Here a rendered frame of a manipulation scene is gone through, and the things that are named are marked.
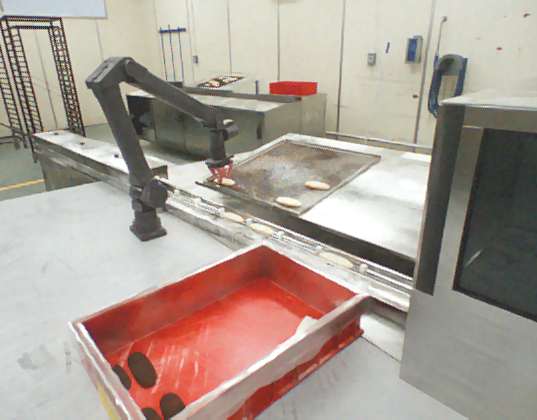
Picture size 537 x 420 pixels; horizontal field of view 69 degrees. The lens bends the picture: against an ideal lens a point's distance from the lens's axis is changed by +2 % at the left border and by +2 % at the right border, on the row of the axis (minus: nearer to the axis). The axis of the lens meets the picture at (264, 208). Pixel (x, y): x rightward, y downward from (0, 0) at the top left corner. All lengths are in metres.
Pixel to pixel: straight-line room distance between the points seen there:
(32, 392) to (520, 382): 0.78
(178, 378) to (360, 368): 0.33
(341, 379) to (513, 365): 0.27
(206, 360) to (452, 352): 0.43
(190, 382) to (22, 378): 0.31
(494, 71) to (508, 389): 4.11
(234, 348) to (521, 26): 4.19
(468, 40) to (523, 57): 0.54
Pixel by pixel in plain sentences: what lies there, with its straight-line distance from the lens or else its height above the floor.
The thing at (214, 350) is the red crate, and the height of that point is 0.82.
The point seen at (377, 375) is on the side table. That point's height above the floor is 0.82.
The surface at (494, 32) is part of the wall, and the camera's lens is 4.65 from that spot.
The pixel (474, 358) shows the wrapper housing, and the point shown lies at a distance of 0.70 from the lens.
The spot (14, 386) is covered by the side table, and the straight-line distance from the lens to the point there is 0.89.
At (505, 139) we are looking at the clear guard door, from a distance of 0.56.
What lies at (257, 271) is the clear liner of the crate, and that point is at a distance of 0.99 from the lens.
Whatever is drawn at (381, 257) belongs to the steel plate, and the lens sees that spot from 1.15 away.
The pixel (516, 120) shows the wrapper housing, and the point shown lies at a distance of 0.55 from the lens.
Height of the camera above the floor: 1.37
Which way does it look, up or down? 22 degrees down
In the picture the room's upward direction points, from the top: 1 degrees counter-clockwise
